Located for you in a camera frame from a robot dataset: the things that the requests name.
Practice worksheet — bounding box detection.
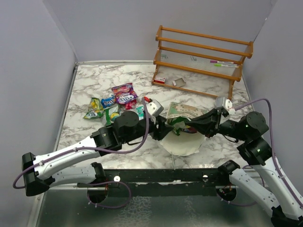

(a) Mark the white paper bag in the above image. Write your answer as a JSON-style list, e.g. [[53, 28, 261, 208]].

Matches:
[[160, 102, 206, 159]]

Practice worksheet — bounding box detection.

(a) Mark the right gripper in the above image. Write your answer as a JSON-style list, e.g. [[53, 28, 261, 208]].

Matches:
[[185, 107, 248, 140]]

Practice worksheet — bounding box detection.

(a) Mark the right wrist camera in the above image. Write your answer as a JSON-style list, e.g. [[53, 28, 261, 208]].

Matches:
[[214, 97, 236, 115]]

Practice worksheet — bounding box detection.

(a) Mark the red white small box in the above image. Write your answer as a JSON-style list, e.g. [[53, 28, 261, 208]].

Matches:
[[154, 76, 166, 84]]

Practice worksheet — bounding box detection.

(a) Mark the yellow green snack packet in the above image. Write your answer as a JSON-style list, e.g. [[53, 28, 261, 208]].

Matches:
[[83, 97, 104, 120]]

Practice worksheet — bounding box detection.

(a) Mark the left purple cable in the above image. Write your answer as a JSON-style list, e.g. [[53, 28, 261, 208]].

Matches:
[[12, 96, 151, 210]]

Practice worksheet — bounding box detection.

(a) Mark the purple blue snack packet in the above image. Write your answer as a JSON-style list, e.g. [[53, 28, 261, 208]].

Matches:
[[111, 83, 138, 105]]

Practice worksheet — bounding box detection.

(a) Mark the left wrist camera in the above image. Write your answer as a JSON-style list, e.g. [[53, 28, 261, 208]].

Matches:
[[143, 96, 164, 117]]

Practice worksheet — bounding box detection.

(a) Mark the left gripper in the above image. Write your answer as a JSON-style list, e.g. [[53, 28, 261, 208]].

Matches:
[[122, 114, 173, 144]]

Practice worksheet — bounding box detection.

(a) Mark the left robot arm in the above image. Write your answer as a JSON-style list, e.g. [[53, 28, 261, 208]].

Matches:
[[22, 111, 173, 197]]

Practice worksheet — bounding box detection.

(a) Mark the green marker pen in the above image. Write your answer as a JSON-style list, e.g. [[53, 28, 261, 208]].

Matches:
[[214, 63, 239, 68]]

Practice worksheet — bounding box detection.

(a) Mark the pink snack packet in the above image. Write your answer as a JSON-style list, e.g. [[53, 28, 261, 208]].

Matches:
[[125, 99, 137, 110]]

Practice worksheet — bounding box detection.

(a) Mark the pink marker pen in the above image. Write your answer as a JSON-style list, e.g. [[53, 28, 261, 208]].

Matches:
[[210, 60, 234, 64]]

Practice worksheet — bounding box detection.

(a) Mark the wooden shelf rack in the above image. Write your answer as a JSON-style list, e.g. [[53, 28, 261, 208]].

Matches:
[[151, 25, 254, 99]]

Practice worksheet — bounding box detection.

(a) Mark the teal snack packet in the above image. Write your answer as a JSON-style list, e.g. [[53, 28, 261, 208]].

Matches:
[[136, 105, 144, 120]]

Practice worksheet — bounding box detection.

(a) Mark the green lime snack packet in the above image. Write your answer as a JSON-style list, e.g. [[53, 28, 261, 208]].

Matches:
[[169, 116, 189, 136]]

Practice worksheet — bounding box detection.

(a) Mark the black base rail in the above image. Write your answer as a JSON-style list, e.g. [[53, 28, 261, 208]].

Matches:
[[78, 168, 237, 202]]

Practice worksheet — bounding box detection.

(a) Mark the blue M&M packet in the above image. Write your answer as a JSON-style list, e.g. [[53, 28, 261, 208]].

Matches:
[[100, 95, 116, 109]]

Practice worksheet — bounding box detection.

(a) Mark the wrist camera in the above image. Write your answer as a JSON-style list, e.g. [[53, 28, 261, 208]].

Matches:
[[143, 96, 164, 117], [214, 97, 236, 115]]

